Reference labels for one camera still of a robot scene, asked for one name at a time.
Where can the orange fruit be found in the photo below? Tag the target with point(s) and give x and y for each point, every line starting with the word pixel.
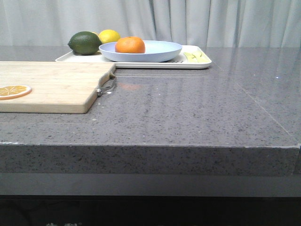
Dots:
pixel 131 44

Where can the white serving tray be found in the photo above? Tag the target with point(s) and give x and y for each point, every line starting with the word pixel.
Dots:
pixel 179 62

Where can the pale green slices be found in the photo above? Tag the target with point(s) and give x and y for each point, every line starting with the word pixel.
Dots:
pixel 196 57

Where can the yellow lemon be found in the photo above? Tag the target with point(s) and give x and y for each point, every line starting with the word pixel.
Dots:
pixel 107 36

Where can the wooden cutting board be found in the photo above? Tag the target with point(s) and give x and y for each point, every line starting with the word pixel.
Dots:
pixel 57 87

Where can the green lime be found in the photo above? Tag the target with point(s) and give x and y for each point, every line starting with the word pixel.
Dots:
pixel 84 43

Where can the white curtain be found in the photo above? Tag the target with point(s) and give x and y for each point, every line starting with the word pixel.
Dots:
pixel 205 23

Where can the orange slice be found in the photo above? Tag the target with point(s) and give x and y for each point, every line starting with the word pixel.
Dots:
pixel 14 91

